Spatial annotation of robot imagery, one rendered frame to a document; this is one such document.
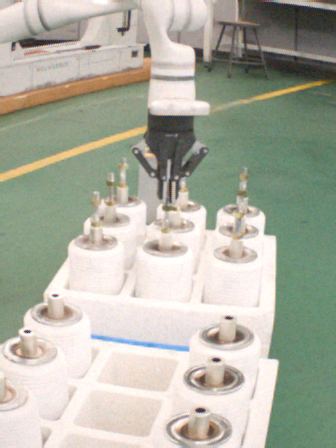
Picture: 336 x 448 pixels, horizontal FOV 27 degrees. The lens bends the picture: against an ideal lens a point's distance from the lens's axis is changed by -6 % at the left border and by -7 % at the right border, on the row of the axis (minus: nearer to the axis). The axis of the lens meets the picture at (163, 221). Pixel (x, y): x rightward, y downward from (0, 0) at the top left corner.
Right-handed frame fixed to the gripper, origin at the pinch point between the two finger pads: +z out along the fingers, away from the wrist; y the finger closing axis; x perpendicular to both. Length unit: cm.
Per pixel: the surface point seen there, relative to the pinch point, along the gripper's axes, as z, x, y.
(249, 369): 13.2, 36.8, -3.8
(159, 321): 19.9, 7.4, 2.2
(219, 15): -9, -527, -162
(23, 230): 35, -80, 23
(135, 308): 17.9, 6.1, 6.0
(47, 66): 15, -300, 6
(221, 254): 9.8, 4.1, -8.5
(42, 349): 9.8, 34.0, 23.1
